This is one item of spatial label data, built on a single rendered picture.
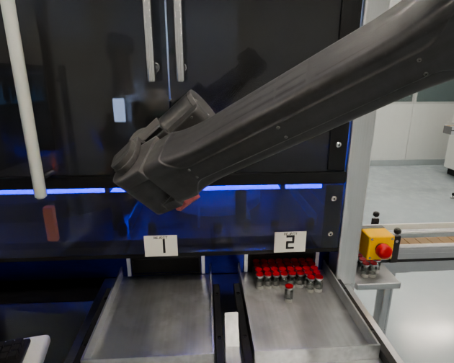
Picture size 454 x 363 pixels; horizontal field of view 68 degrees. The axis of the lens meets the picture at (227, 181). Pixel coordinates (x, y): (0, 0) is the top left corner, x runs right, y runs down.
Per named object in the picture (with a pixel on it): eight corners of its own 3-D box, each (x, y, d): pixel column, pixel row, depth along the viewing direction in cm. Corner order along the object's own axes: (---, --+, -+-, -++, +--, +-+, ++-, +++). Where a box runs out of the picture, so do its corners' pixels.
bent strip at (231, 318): (224, 333, 77) (224, 312, 76) (238, 333, 78) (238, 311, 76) (228, 387, 64) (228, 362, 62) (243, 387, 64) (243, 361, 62)
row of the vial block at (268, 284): (254, 286, 95) (255, 271, 93) (318, 283, 96) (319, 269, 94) (256, 290, 93) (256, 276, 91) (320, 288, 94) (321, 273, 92)
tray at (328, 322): (238, 273, 101) (238, 262, 100) (323, 269, 103) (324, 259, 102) (254, 365, 69) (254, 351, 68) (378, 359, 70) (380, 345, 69)
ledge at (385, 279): (338, 264, 110) (338, 259, 109) (377, 263, 110) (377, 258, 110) (356, 290, 96) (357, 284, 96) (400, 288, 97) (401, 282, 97)
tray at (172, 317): (122, 277, 99) (120, 266, 98) (211, 274, 101) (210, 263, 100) (82, 374, 67) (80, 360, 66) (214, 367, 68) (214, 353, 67)
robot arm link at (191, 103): (107, 173, 38) (163, 214, 42) (181, 105, 35) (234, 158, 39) (120, 129, 48) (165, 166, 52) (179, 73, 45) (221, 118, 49)
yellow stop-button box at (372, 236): (355, 248, 100) (357, 225, 98) (378, 247, 100) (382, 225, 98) (367, 261, 93) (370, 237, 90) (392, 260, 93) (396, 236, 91)
